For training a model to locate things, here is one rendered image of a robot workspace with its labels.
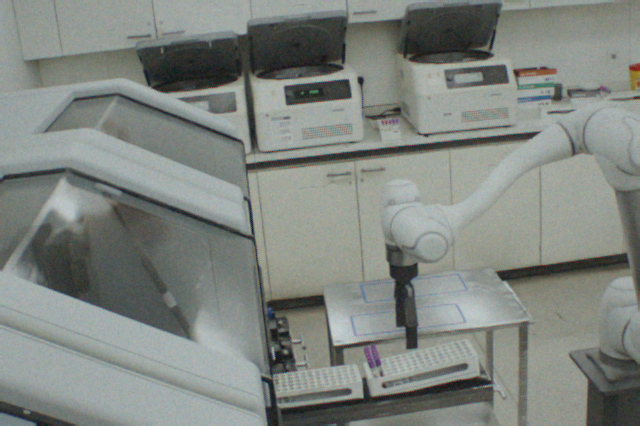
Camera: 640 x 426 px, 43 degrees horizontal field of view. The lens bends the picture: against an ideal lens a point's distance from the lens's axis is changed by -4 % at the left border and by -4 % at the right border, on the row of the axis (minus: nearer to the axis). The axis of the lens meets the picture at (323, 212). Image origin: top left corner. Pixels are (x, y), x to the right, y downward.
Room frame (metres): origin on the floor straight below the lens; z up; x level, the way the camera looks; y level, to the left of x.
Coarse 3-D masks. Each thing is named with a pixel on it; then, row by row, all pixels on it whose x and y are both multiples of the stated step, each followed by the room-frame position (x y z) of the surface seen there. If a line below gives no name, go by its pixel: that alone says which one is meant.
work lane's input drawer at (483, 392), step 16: (480, 368) 2.03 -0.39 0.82; (448, 384) 1.99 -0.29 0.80; (464, 384) 1.96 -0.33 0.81; (480, 384) 1.96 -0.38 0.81; (496, 384) 2.04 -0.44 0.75; (352, 400) 1.93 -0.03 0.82; (368, 400) 1.94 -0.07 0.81; (384, 400) 1.94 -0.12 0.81; (400, 400) 1.93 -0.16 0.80; (416, 400) 1.94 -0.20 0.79; (432, 400) 1.94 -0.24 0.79; (448, 400) 1.95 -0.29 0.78; (464, 400) 1.95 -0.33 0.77; (480, 400) 1.95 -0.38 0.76; (288, 416) 1.91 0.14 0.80; (304, 416) 1.91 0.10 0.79; (320, 416) 1.92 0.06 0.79; (336, 416) 1.92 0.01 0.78; (352, 416) 1.92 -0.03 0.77; (368, 416) 1.93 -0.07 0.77; (384, 416) 1.93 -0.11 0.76
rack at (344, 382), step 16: (336, 368) 2.03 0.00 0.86; (352, 368) 2.02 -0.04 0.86; (288, 384) 1.96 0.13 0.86; (304, 384) 1.97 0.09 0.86; (320, 384) 1.95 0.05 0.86; (336, 384) 1.94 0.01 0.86; (352, 384) 1.94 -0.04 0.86; (288, 400) 1.94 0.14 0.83; (304, 400) 1.97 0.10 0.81; (320, 400) 1.93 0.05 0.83
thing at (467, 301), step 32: (352, 288) 2.65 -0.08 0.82; (384, 288) 2.63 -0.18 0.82; (416, 288) 2.60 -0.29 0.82; (448, 288) 2.58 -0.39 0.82; (480, 288) 2.55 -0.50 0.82; (352, 320) 2.41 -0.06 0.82; (384, 320) 2.39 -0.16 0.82; (448, 320) 2.34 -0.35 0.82; (480, 320) 2.32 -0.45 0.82; (512, 320) 2.30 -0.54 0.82; (416, 416) 2.66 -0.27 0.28; (448, 416) 2.64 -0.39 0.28; (480, 416) 2.61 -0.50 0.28
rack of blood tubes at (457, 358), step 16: (416, 352) 2.05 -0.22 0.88; (432, 352) 2.04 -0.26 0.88; (448, 352) 2.02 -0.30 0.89; (464, 352) 2.00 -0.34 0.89; (368, 368) 2.01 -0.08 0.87; (384, 368) 2.00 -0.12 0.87; (400, 368) 1.99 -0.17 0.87; (416, 368) 1.98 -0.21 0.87; (432, 368) 1.96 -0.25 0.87; (448, 368) 2.03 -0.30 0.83; (464, 368) 2.01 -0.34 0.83; (368, 384) 1.98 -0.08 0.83; (400, 384) 1.96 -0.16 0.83; (416, 384) 1.96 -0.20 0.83; (432, 384) 1.96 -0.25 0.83
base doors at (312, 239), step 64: (256, 192) 4.26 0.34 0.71; (320, 192) 4.28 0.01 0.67; (448, 192) 4.35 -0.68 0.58; (512, 192) 4.38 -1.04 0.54; (576, 192) 4.41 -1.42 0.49; (320, 256) 4.28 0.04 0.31; (384, 256) 4.31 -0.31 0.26; (448, 256) 4.35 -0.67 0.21; (512, 256) 4.38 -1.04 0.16; (576, 256) 4.41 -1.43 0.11
